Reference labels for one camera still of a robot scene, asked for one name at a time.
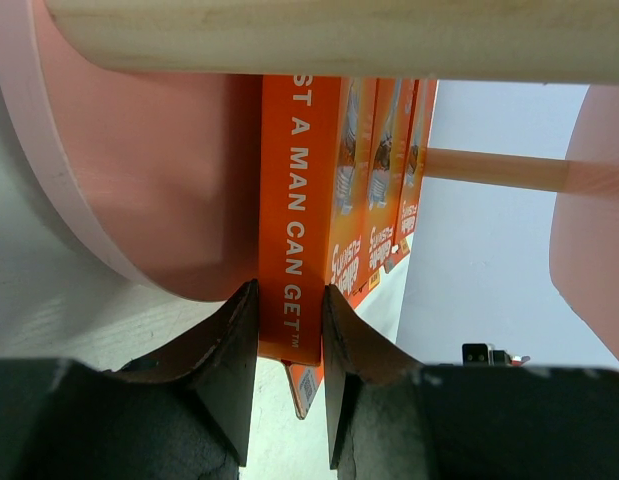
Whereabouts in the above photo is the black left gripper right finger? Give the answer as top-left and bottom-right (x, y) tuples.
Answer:
(322, 286), (619, 479)

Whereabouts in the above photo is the pink three-tier shelf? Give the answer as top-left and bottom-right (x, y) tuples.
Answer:
(0, 0), (619, 374)

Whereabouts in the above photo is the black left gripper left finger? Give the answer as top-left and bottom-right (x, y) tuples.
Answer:
(0, 281), (258, 479)

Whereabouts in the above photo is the orange razor cartridge box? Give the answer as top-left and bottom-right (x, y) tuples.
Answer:
(364, 78), (418, 274)

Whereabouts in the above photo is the orange Gillette Fusion box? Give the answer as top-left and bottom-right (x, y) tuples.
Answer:
(258, 75), (378, 419)

